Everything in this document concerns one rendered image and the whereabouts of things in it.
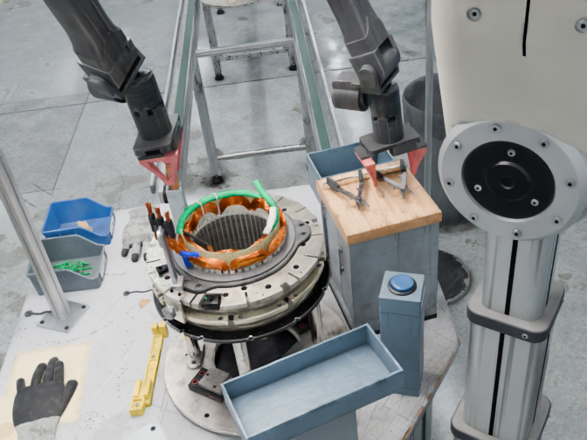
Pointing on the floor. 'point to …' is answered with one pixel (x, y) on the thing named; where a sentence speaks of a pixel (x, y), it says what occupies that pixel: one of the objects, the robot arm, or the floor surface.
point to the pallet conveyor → (297, 50)
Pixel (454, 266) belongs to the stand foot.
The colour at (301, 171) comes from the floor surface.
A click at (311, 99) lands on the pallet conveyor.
